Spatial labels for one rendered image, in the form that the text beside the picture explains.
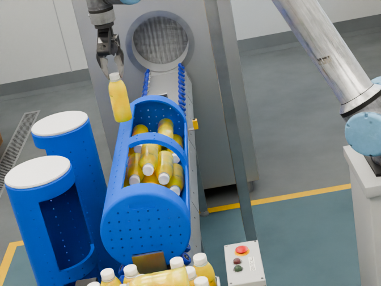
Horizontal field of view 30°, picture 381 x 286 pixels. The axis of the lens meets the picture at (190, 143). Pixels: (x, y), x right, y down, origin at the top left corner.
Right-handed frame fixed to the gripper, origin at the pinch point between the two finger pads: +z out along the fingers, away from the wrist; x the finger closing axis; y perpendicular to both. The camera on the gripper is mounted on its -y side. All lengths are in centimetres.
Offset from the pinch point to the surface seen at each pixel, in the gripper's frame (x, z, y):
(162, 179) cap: -13.7, 32.5, -25.3
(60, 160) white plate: 34, 40, 19
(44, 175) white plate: 38, 40, 6
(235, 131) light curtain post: -39, 66, 82
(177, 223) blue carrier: -21, 31, -60
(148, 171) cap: -9.4, 28.4, -25.7
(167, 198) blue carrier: -19, 22, -59
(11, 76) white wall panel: 192, 131, 442
